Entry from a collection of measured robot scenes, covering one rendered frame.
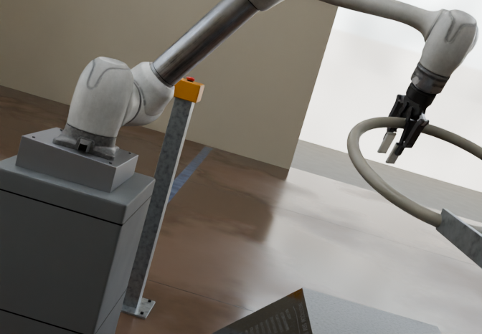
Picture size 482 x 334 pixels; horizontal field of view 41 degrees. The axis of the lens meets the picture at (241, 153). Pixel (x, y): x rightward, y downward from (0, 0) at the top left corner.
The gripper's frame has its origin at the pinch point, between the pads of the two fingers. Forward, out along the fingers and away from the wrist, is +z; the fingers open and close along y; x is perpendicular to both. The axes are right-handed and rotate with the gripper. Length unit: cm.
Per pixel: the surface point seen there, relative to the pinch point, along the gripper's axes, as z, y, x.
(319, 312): 14, 45, -39
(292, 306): 19, 39, -41
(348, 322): 13, 48, -34
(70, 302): 64, -3, -76
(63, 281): 59, -7, -79
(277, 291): 169, -100, 74
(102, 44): 269, -582, 74
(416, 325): 15, 49, -14
